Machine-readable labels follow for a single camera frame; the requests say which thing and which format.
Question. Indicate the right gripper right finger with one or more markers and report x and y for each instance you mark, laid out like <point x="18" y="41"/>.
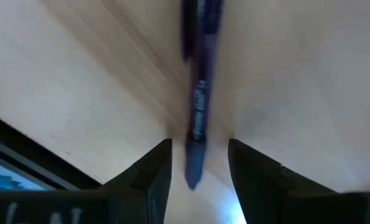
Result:
<point x="256" y="180"/>

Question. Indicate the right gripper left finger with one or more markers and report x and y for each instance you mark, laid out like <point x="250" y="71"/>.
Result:
<point x="156" y="174"/>

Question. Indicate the purple pen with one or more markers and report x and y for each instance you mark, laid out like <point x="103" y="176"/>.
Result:
<point x="200" y="93"/>

